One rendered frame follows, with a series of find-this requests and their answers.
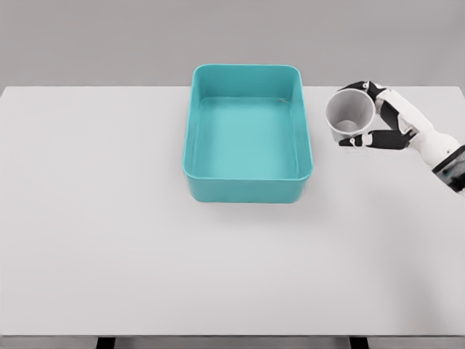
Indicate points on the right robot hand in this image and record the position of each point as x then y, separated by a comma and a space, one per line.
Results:
414, 120

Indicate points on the white paper cup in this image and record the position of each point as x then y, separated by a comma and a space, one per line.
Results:
349, 112

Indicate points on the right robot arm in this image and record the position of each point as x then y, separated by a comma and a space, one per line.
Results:
445, 154

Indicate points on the teal plastic basket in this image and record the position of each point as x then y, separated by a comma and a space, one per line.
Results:
248, 138

